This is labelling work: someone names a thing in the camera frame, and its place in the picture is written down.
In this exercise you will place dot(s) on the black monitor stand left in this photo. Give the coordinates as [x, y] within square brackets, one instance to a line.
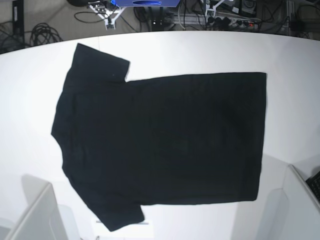
[18, 17]

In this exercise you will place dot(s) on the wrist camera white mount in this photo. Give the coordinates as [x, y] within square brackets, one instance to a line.
[108, 11]
[208, 6]

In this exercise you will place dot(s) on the black T-shirt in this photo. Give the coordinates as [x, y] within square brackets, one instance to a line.
[177, 140]

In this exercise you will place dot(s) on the white bin left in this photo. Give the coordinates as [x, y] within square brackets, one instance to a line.
[43, 219]

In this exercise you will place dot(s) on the white bin right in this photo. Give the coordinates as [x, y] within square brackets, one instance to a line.
[291, 212]

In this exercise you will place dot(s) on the white bin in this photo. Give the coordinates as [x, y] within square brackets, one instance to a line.
[43, 219]
[291, 212]

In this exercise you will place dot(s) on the blue box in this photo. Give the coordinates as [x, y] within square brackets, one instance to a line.
[147, 3]

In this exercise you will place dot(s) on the black keyboard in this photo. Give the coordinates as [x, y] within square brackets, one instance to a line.
[314, 185]

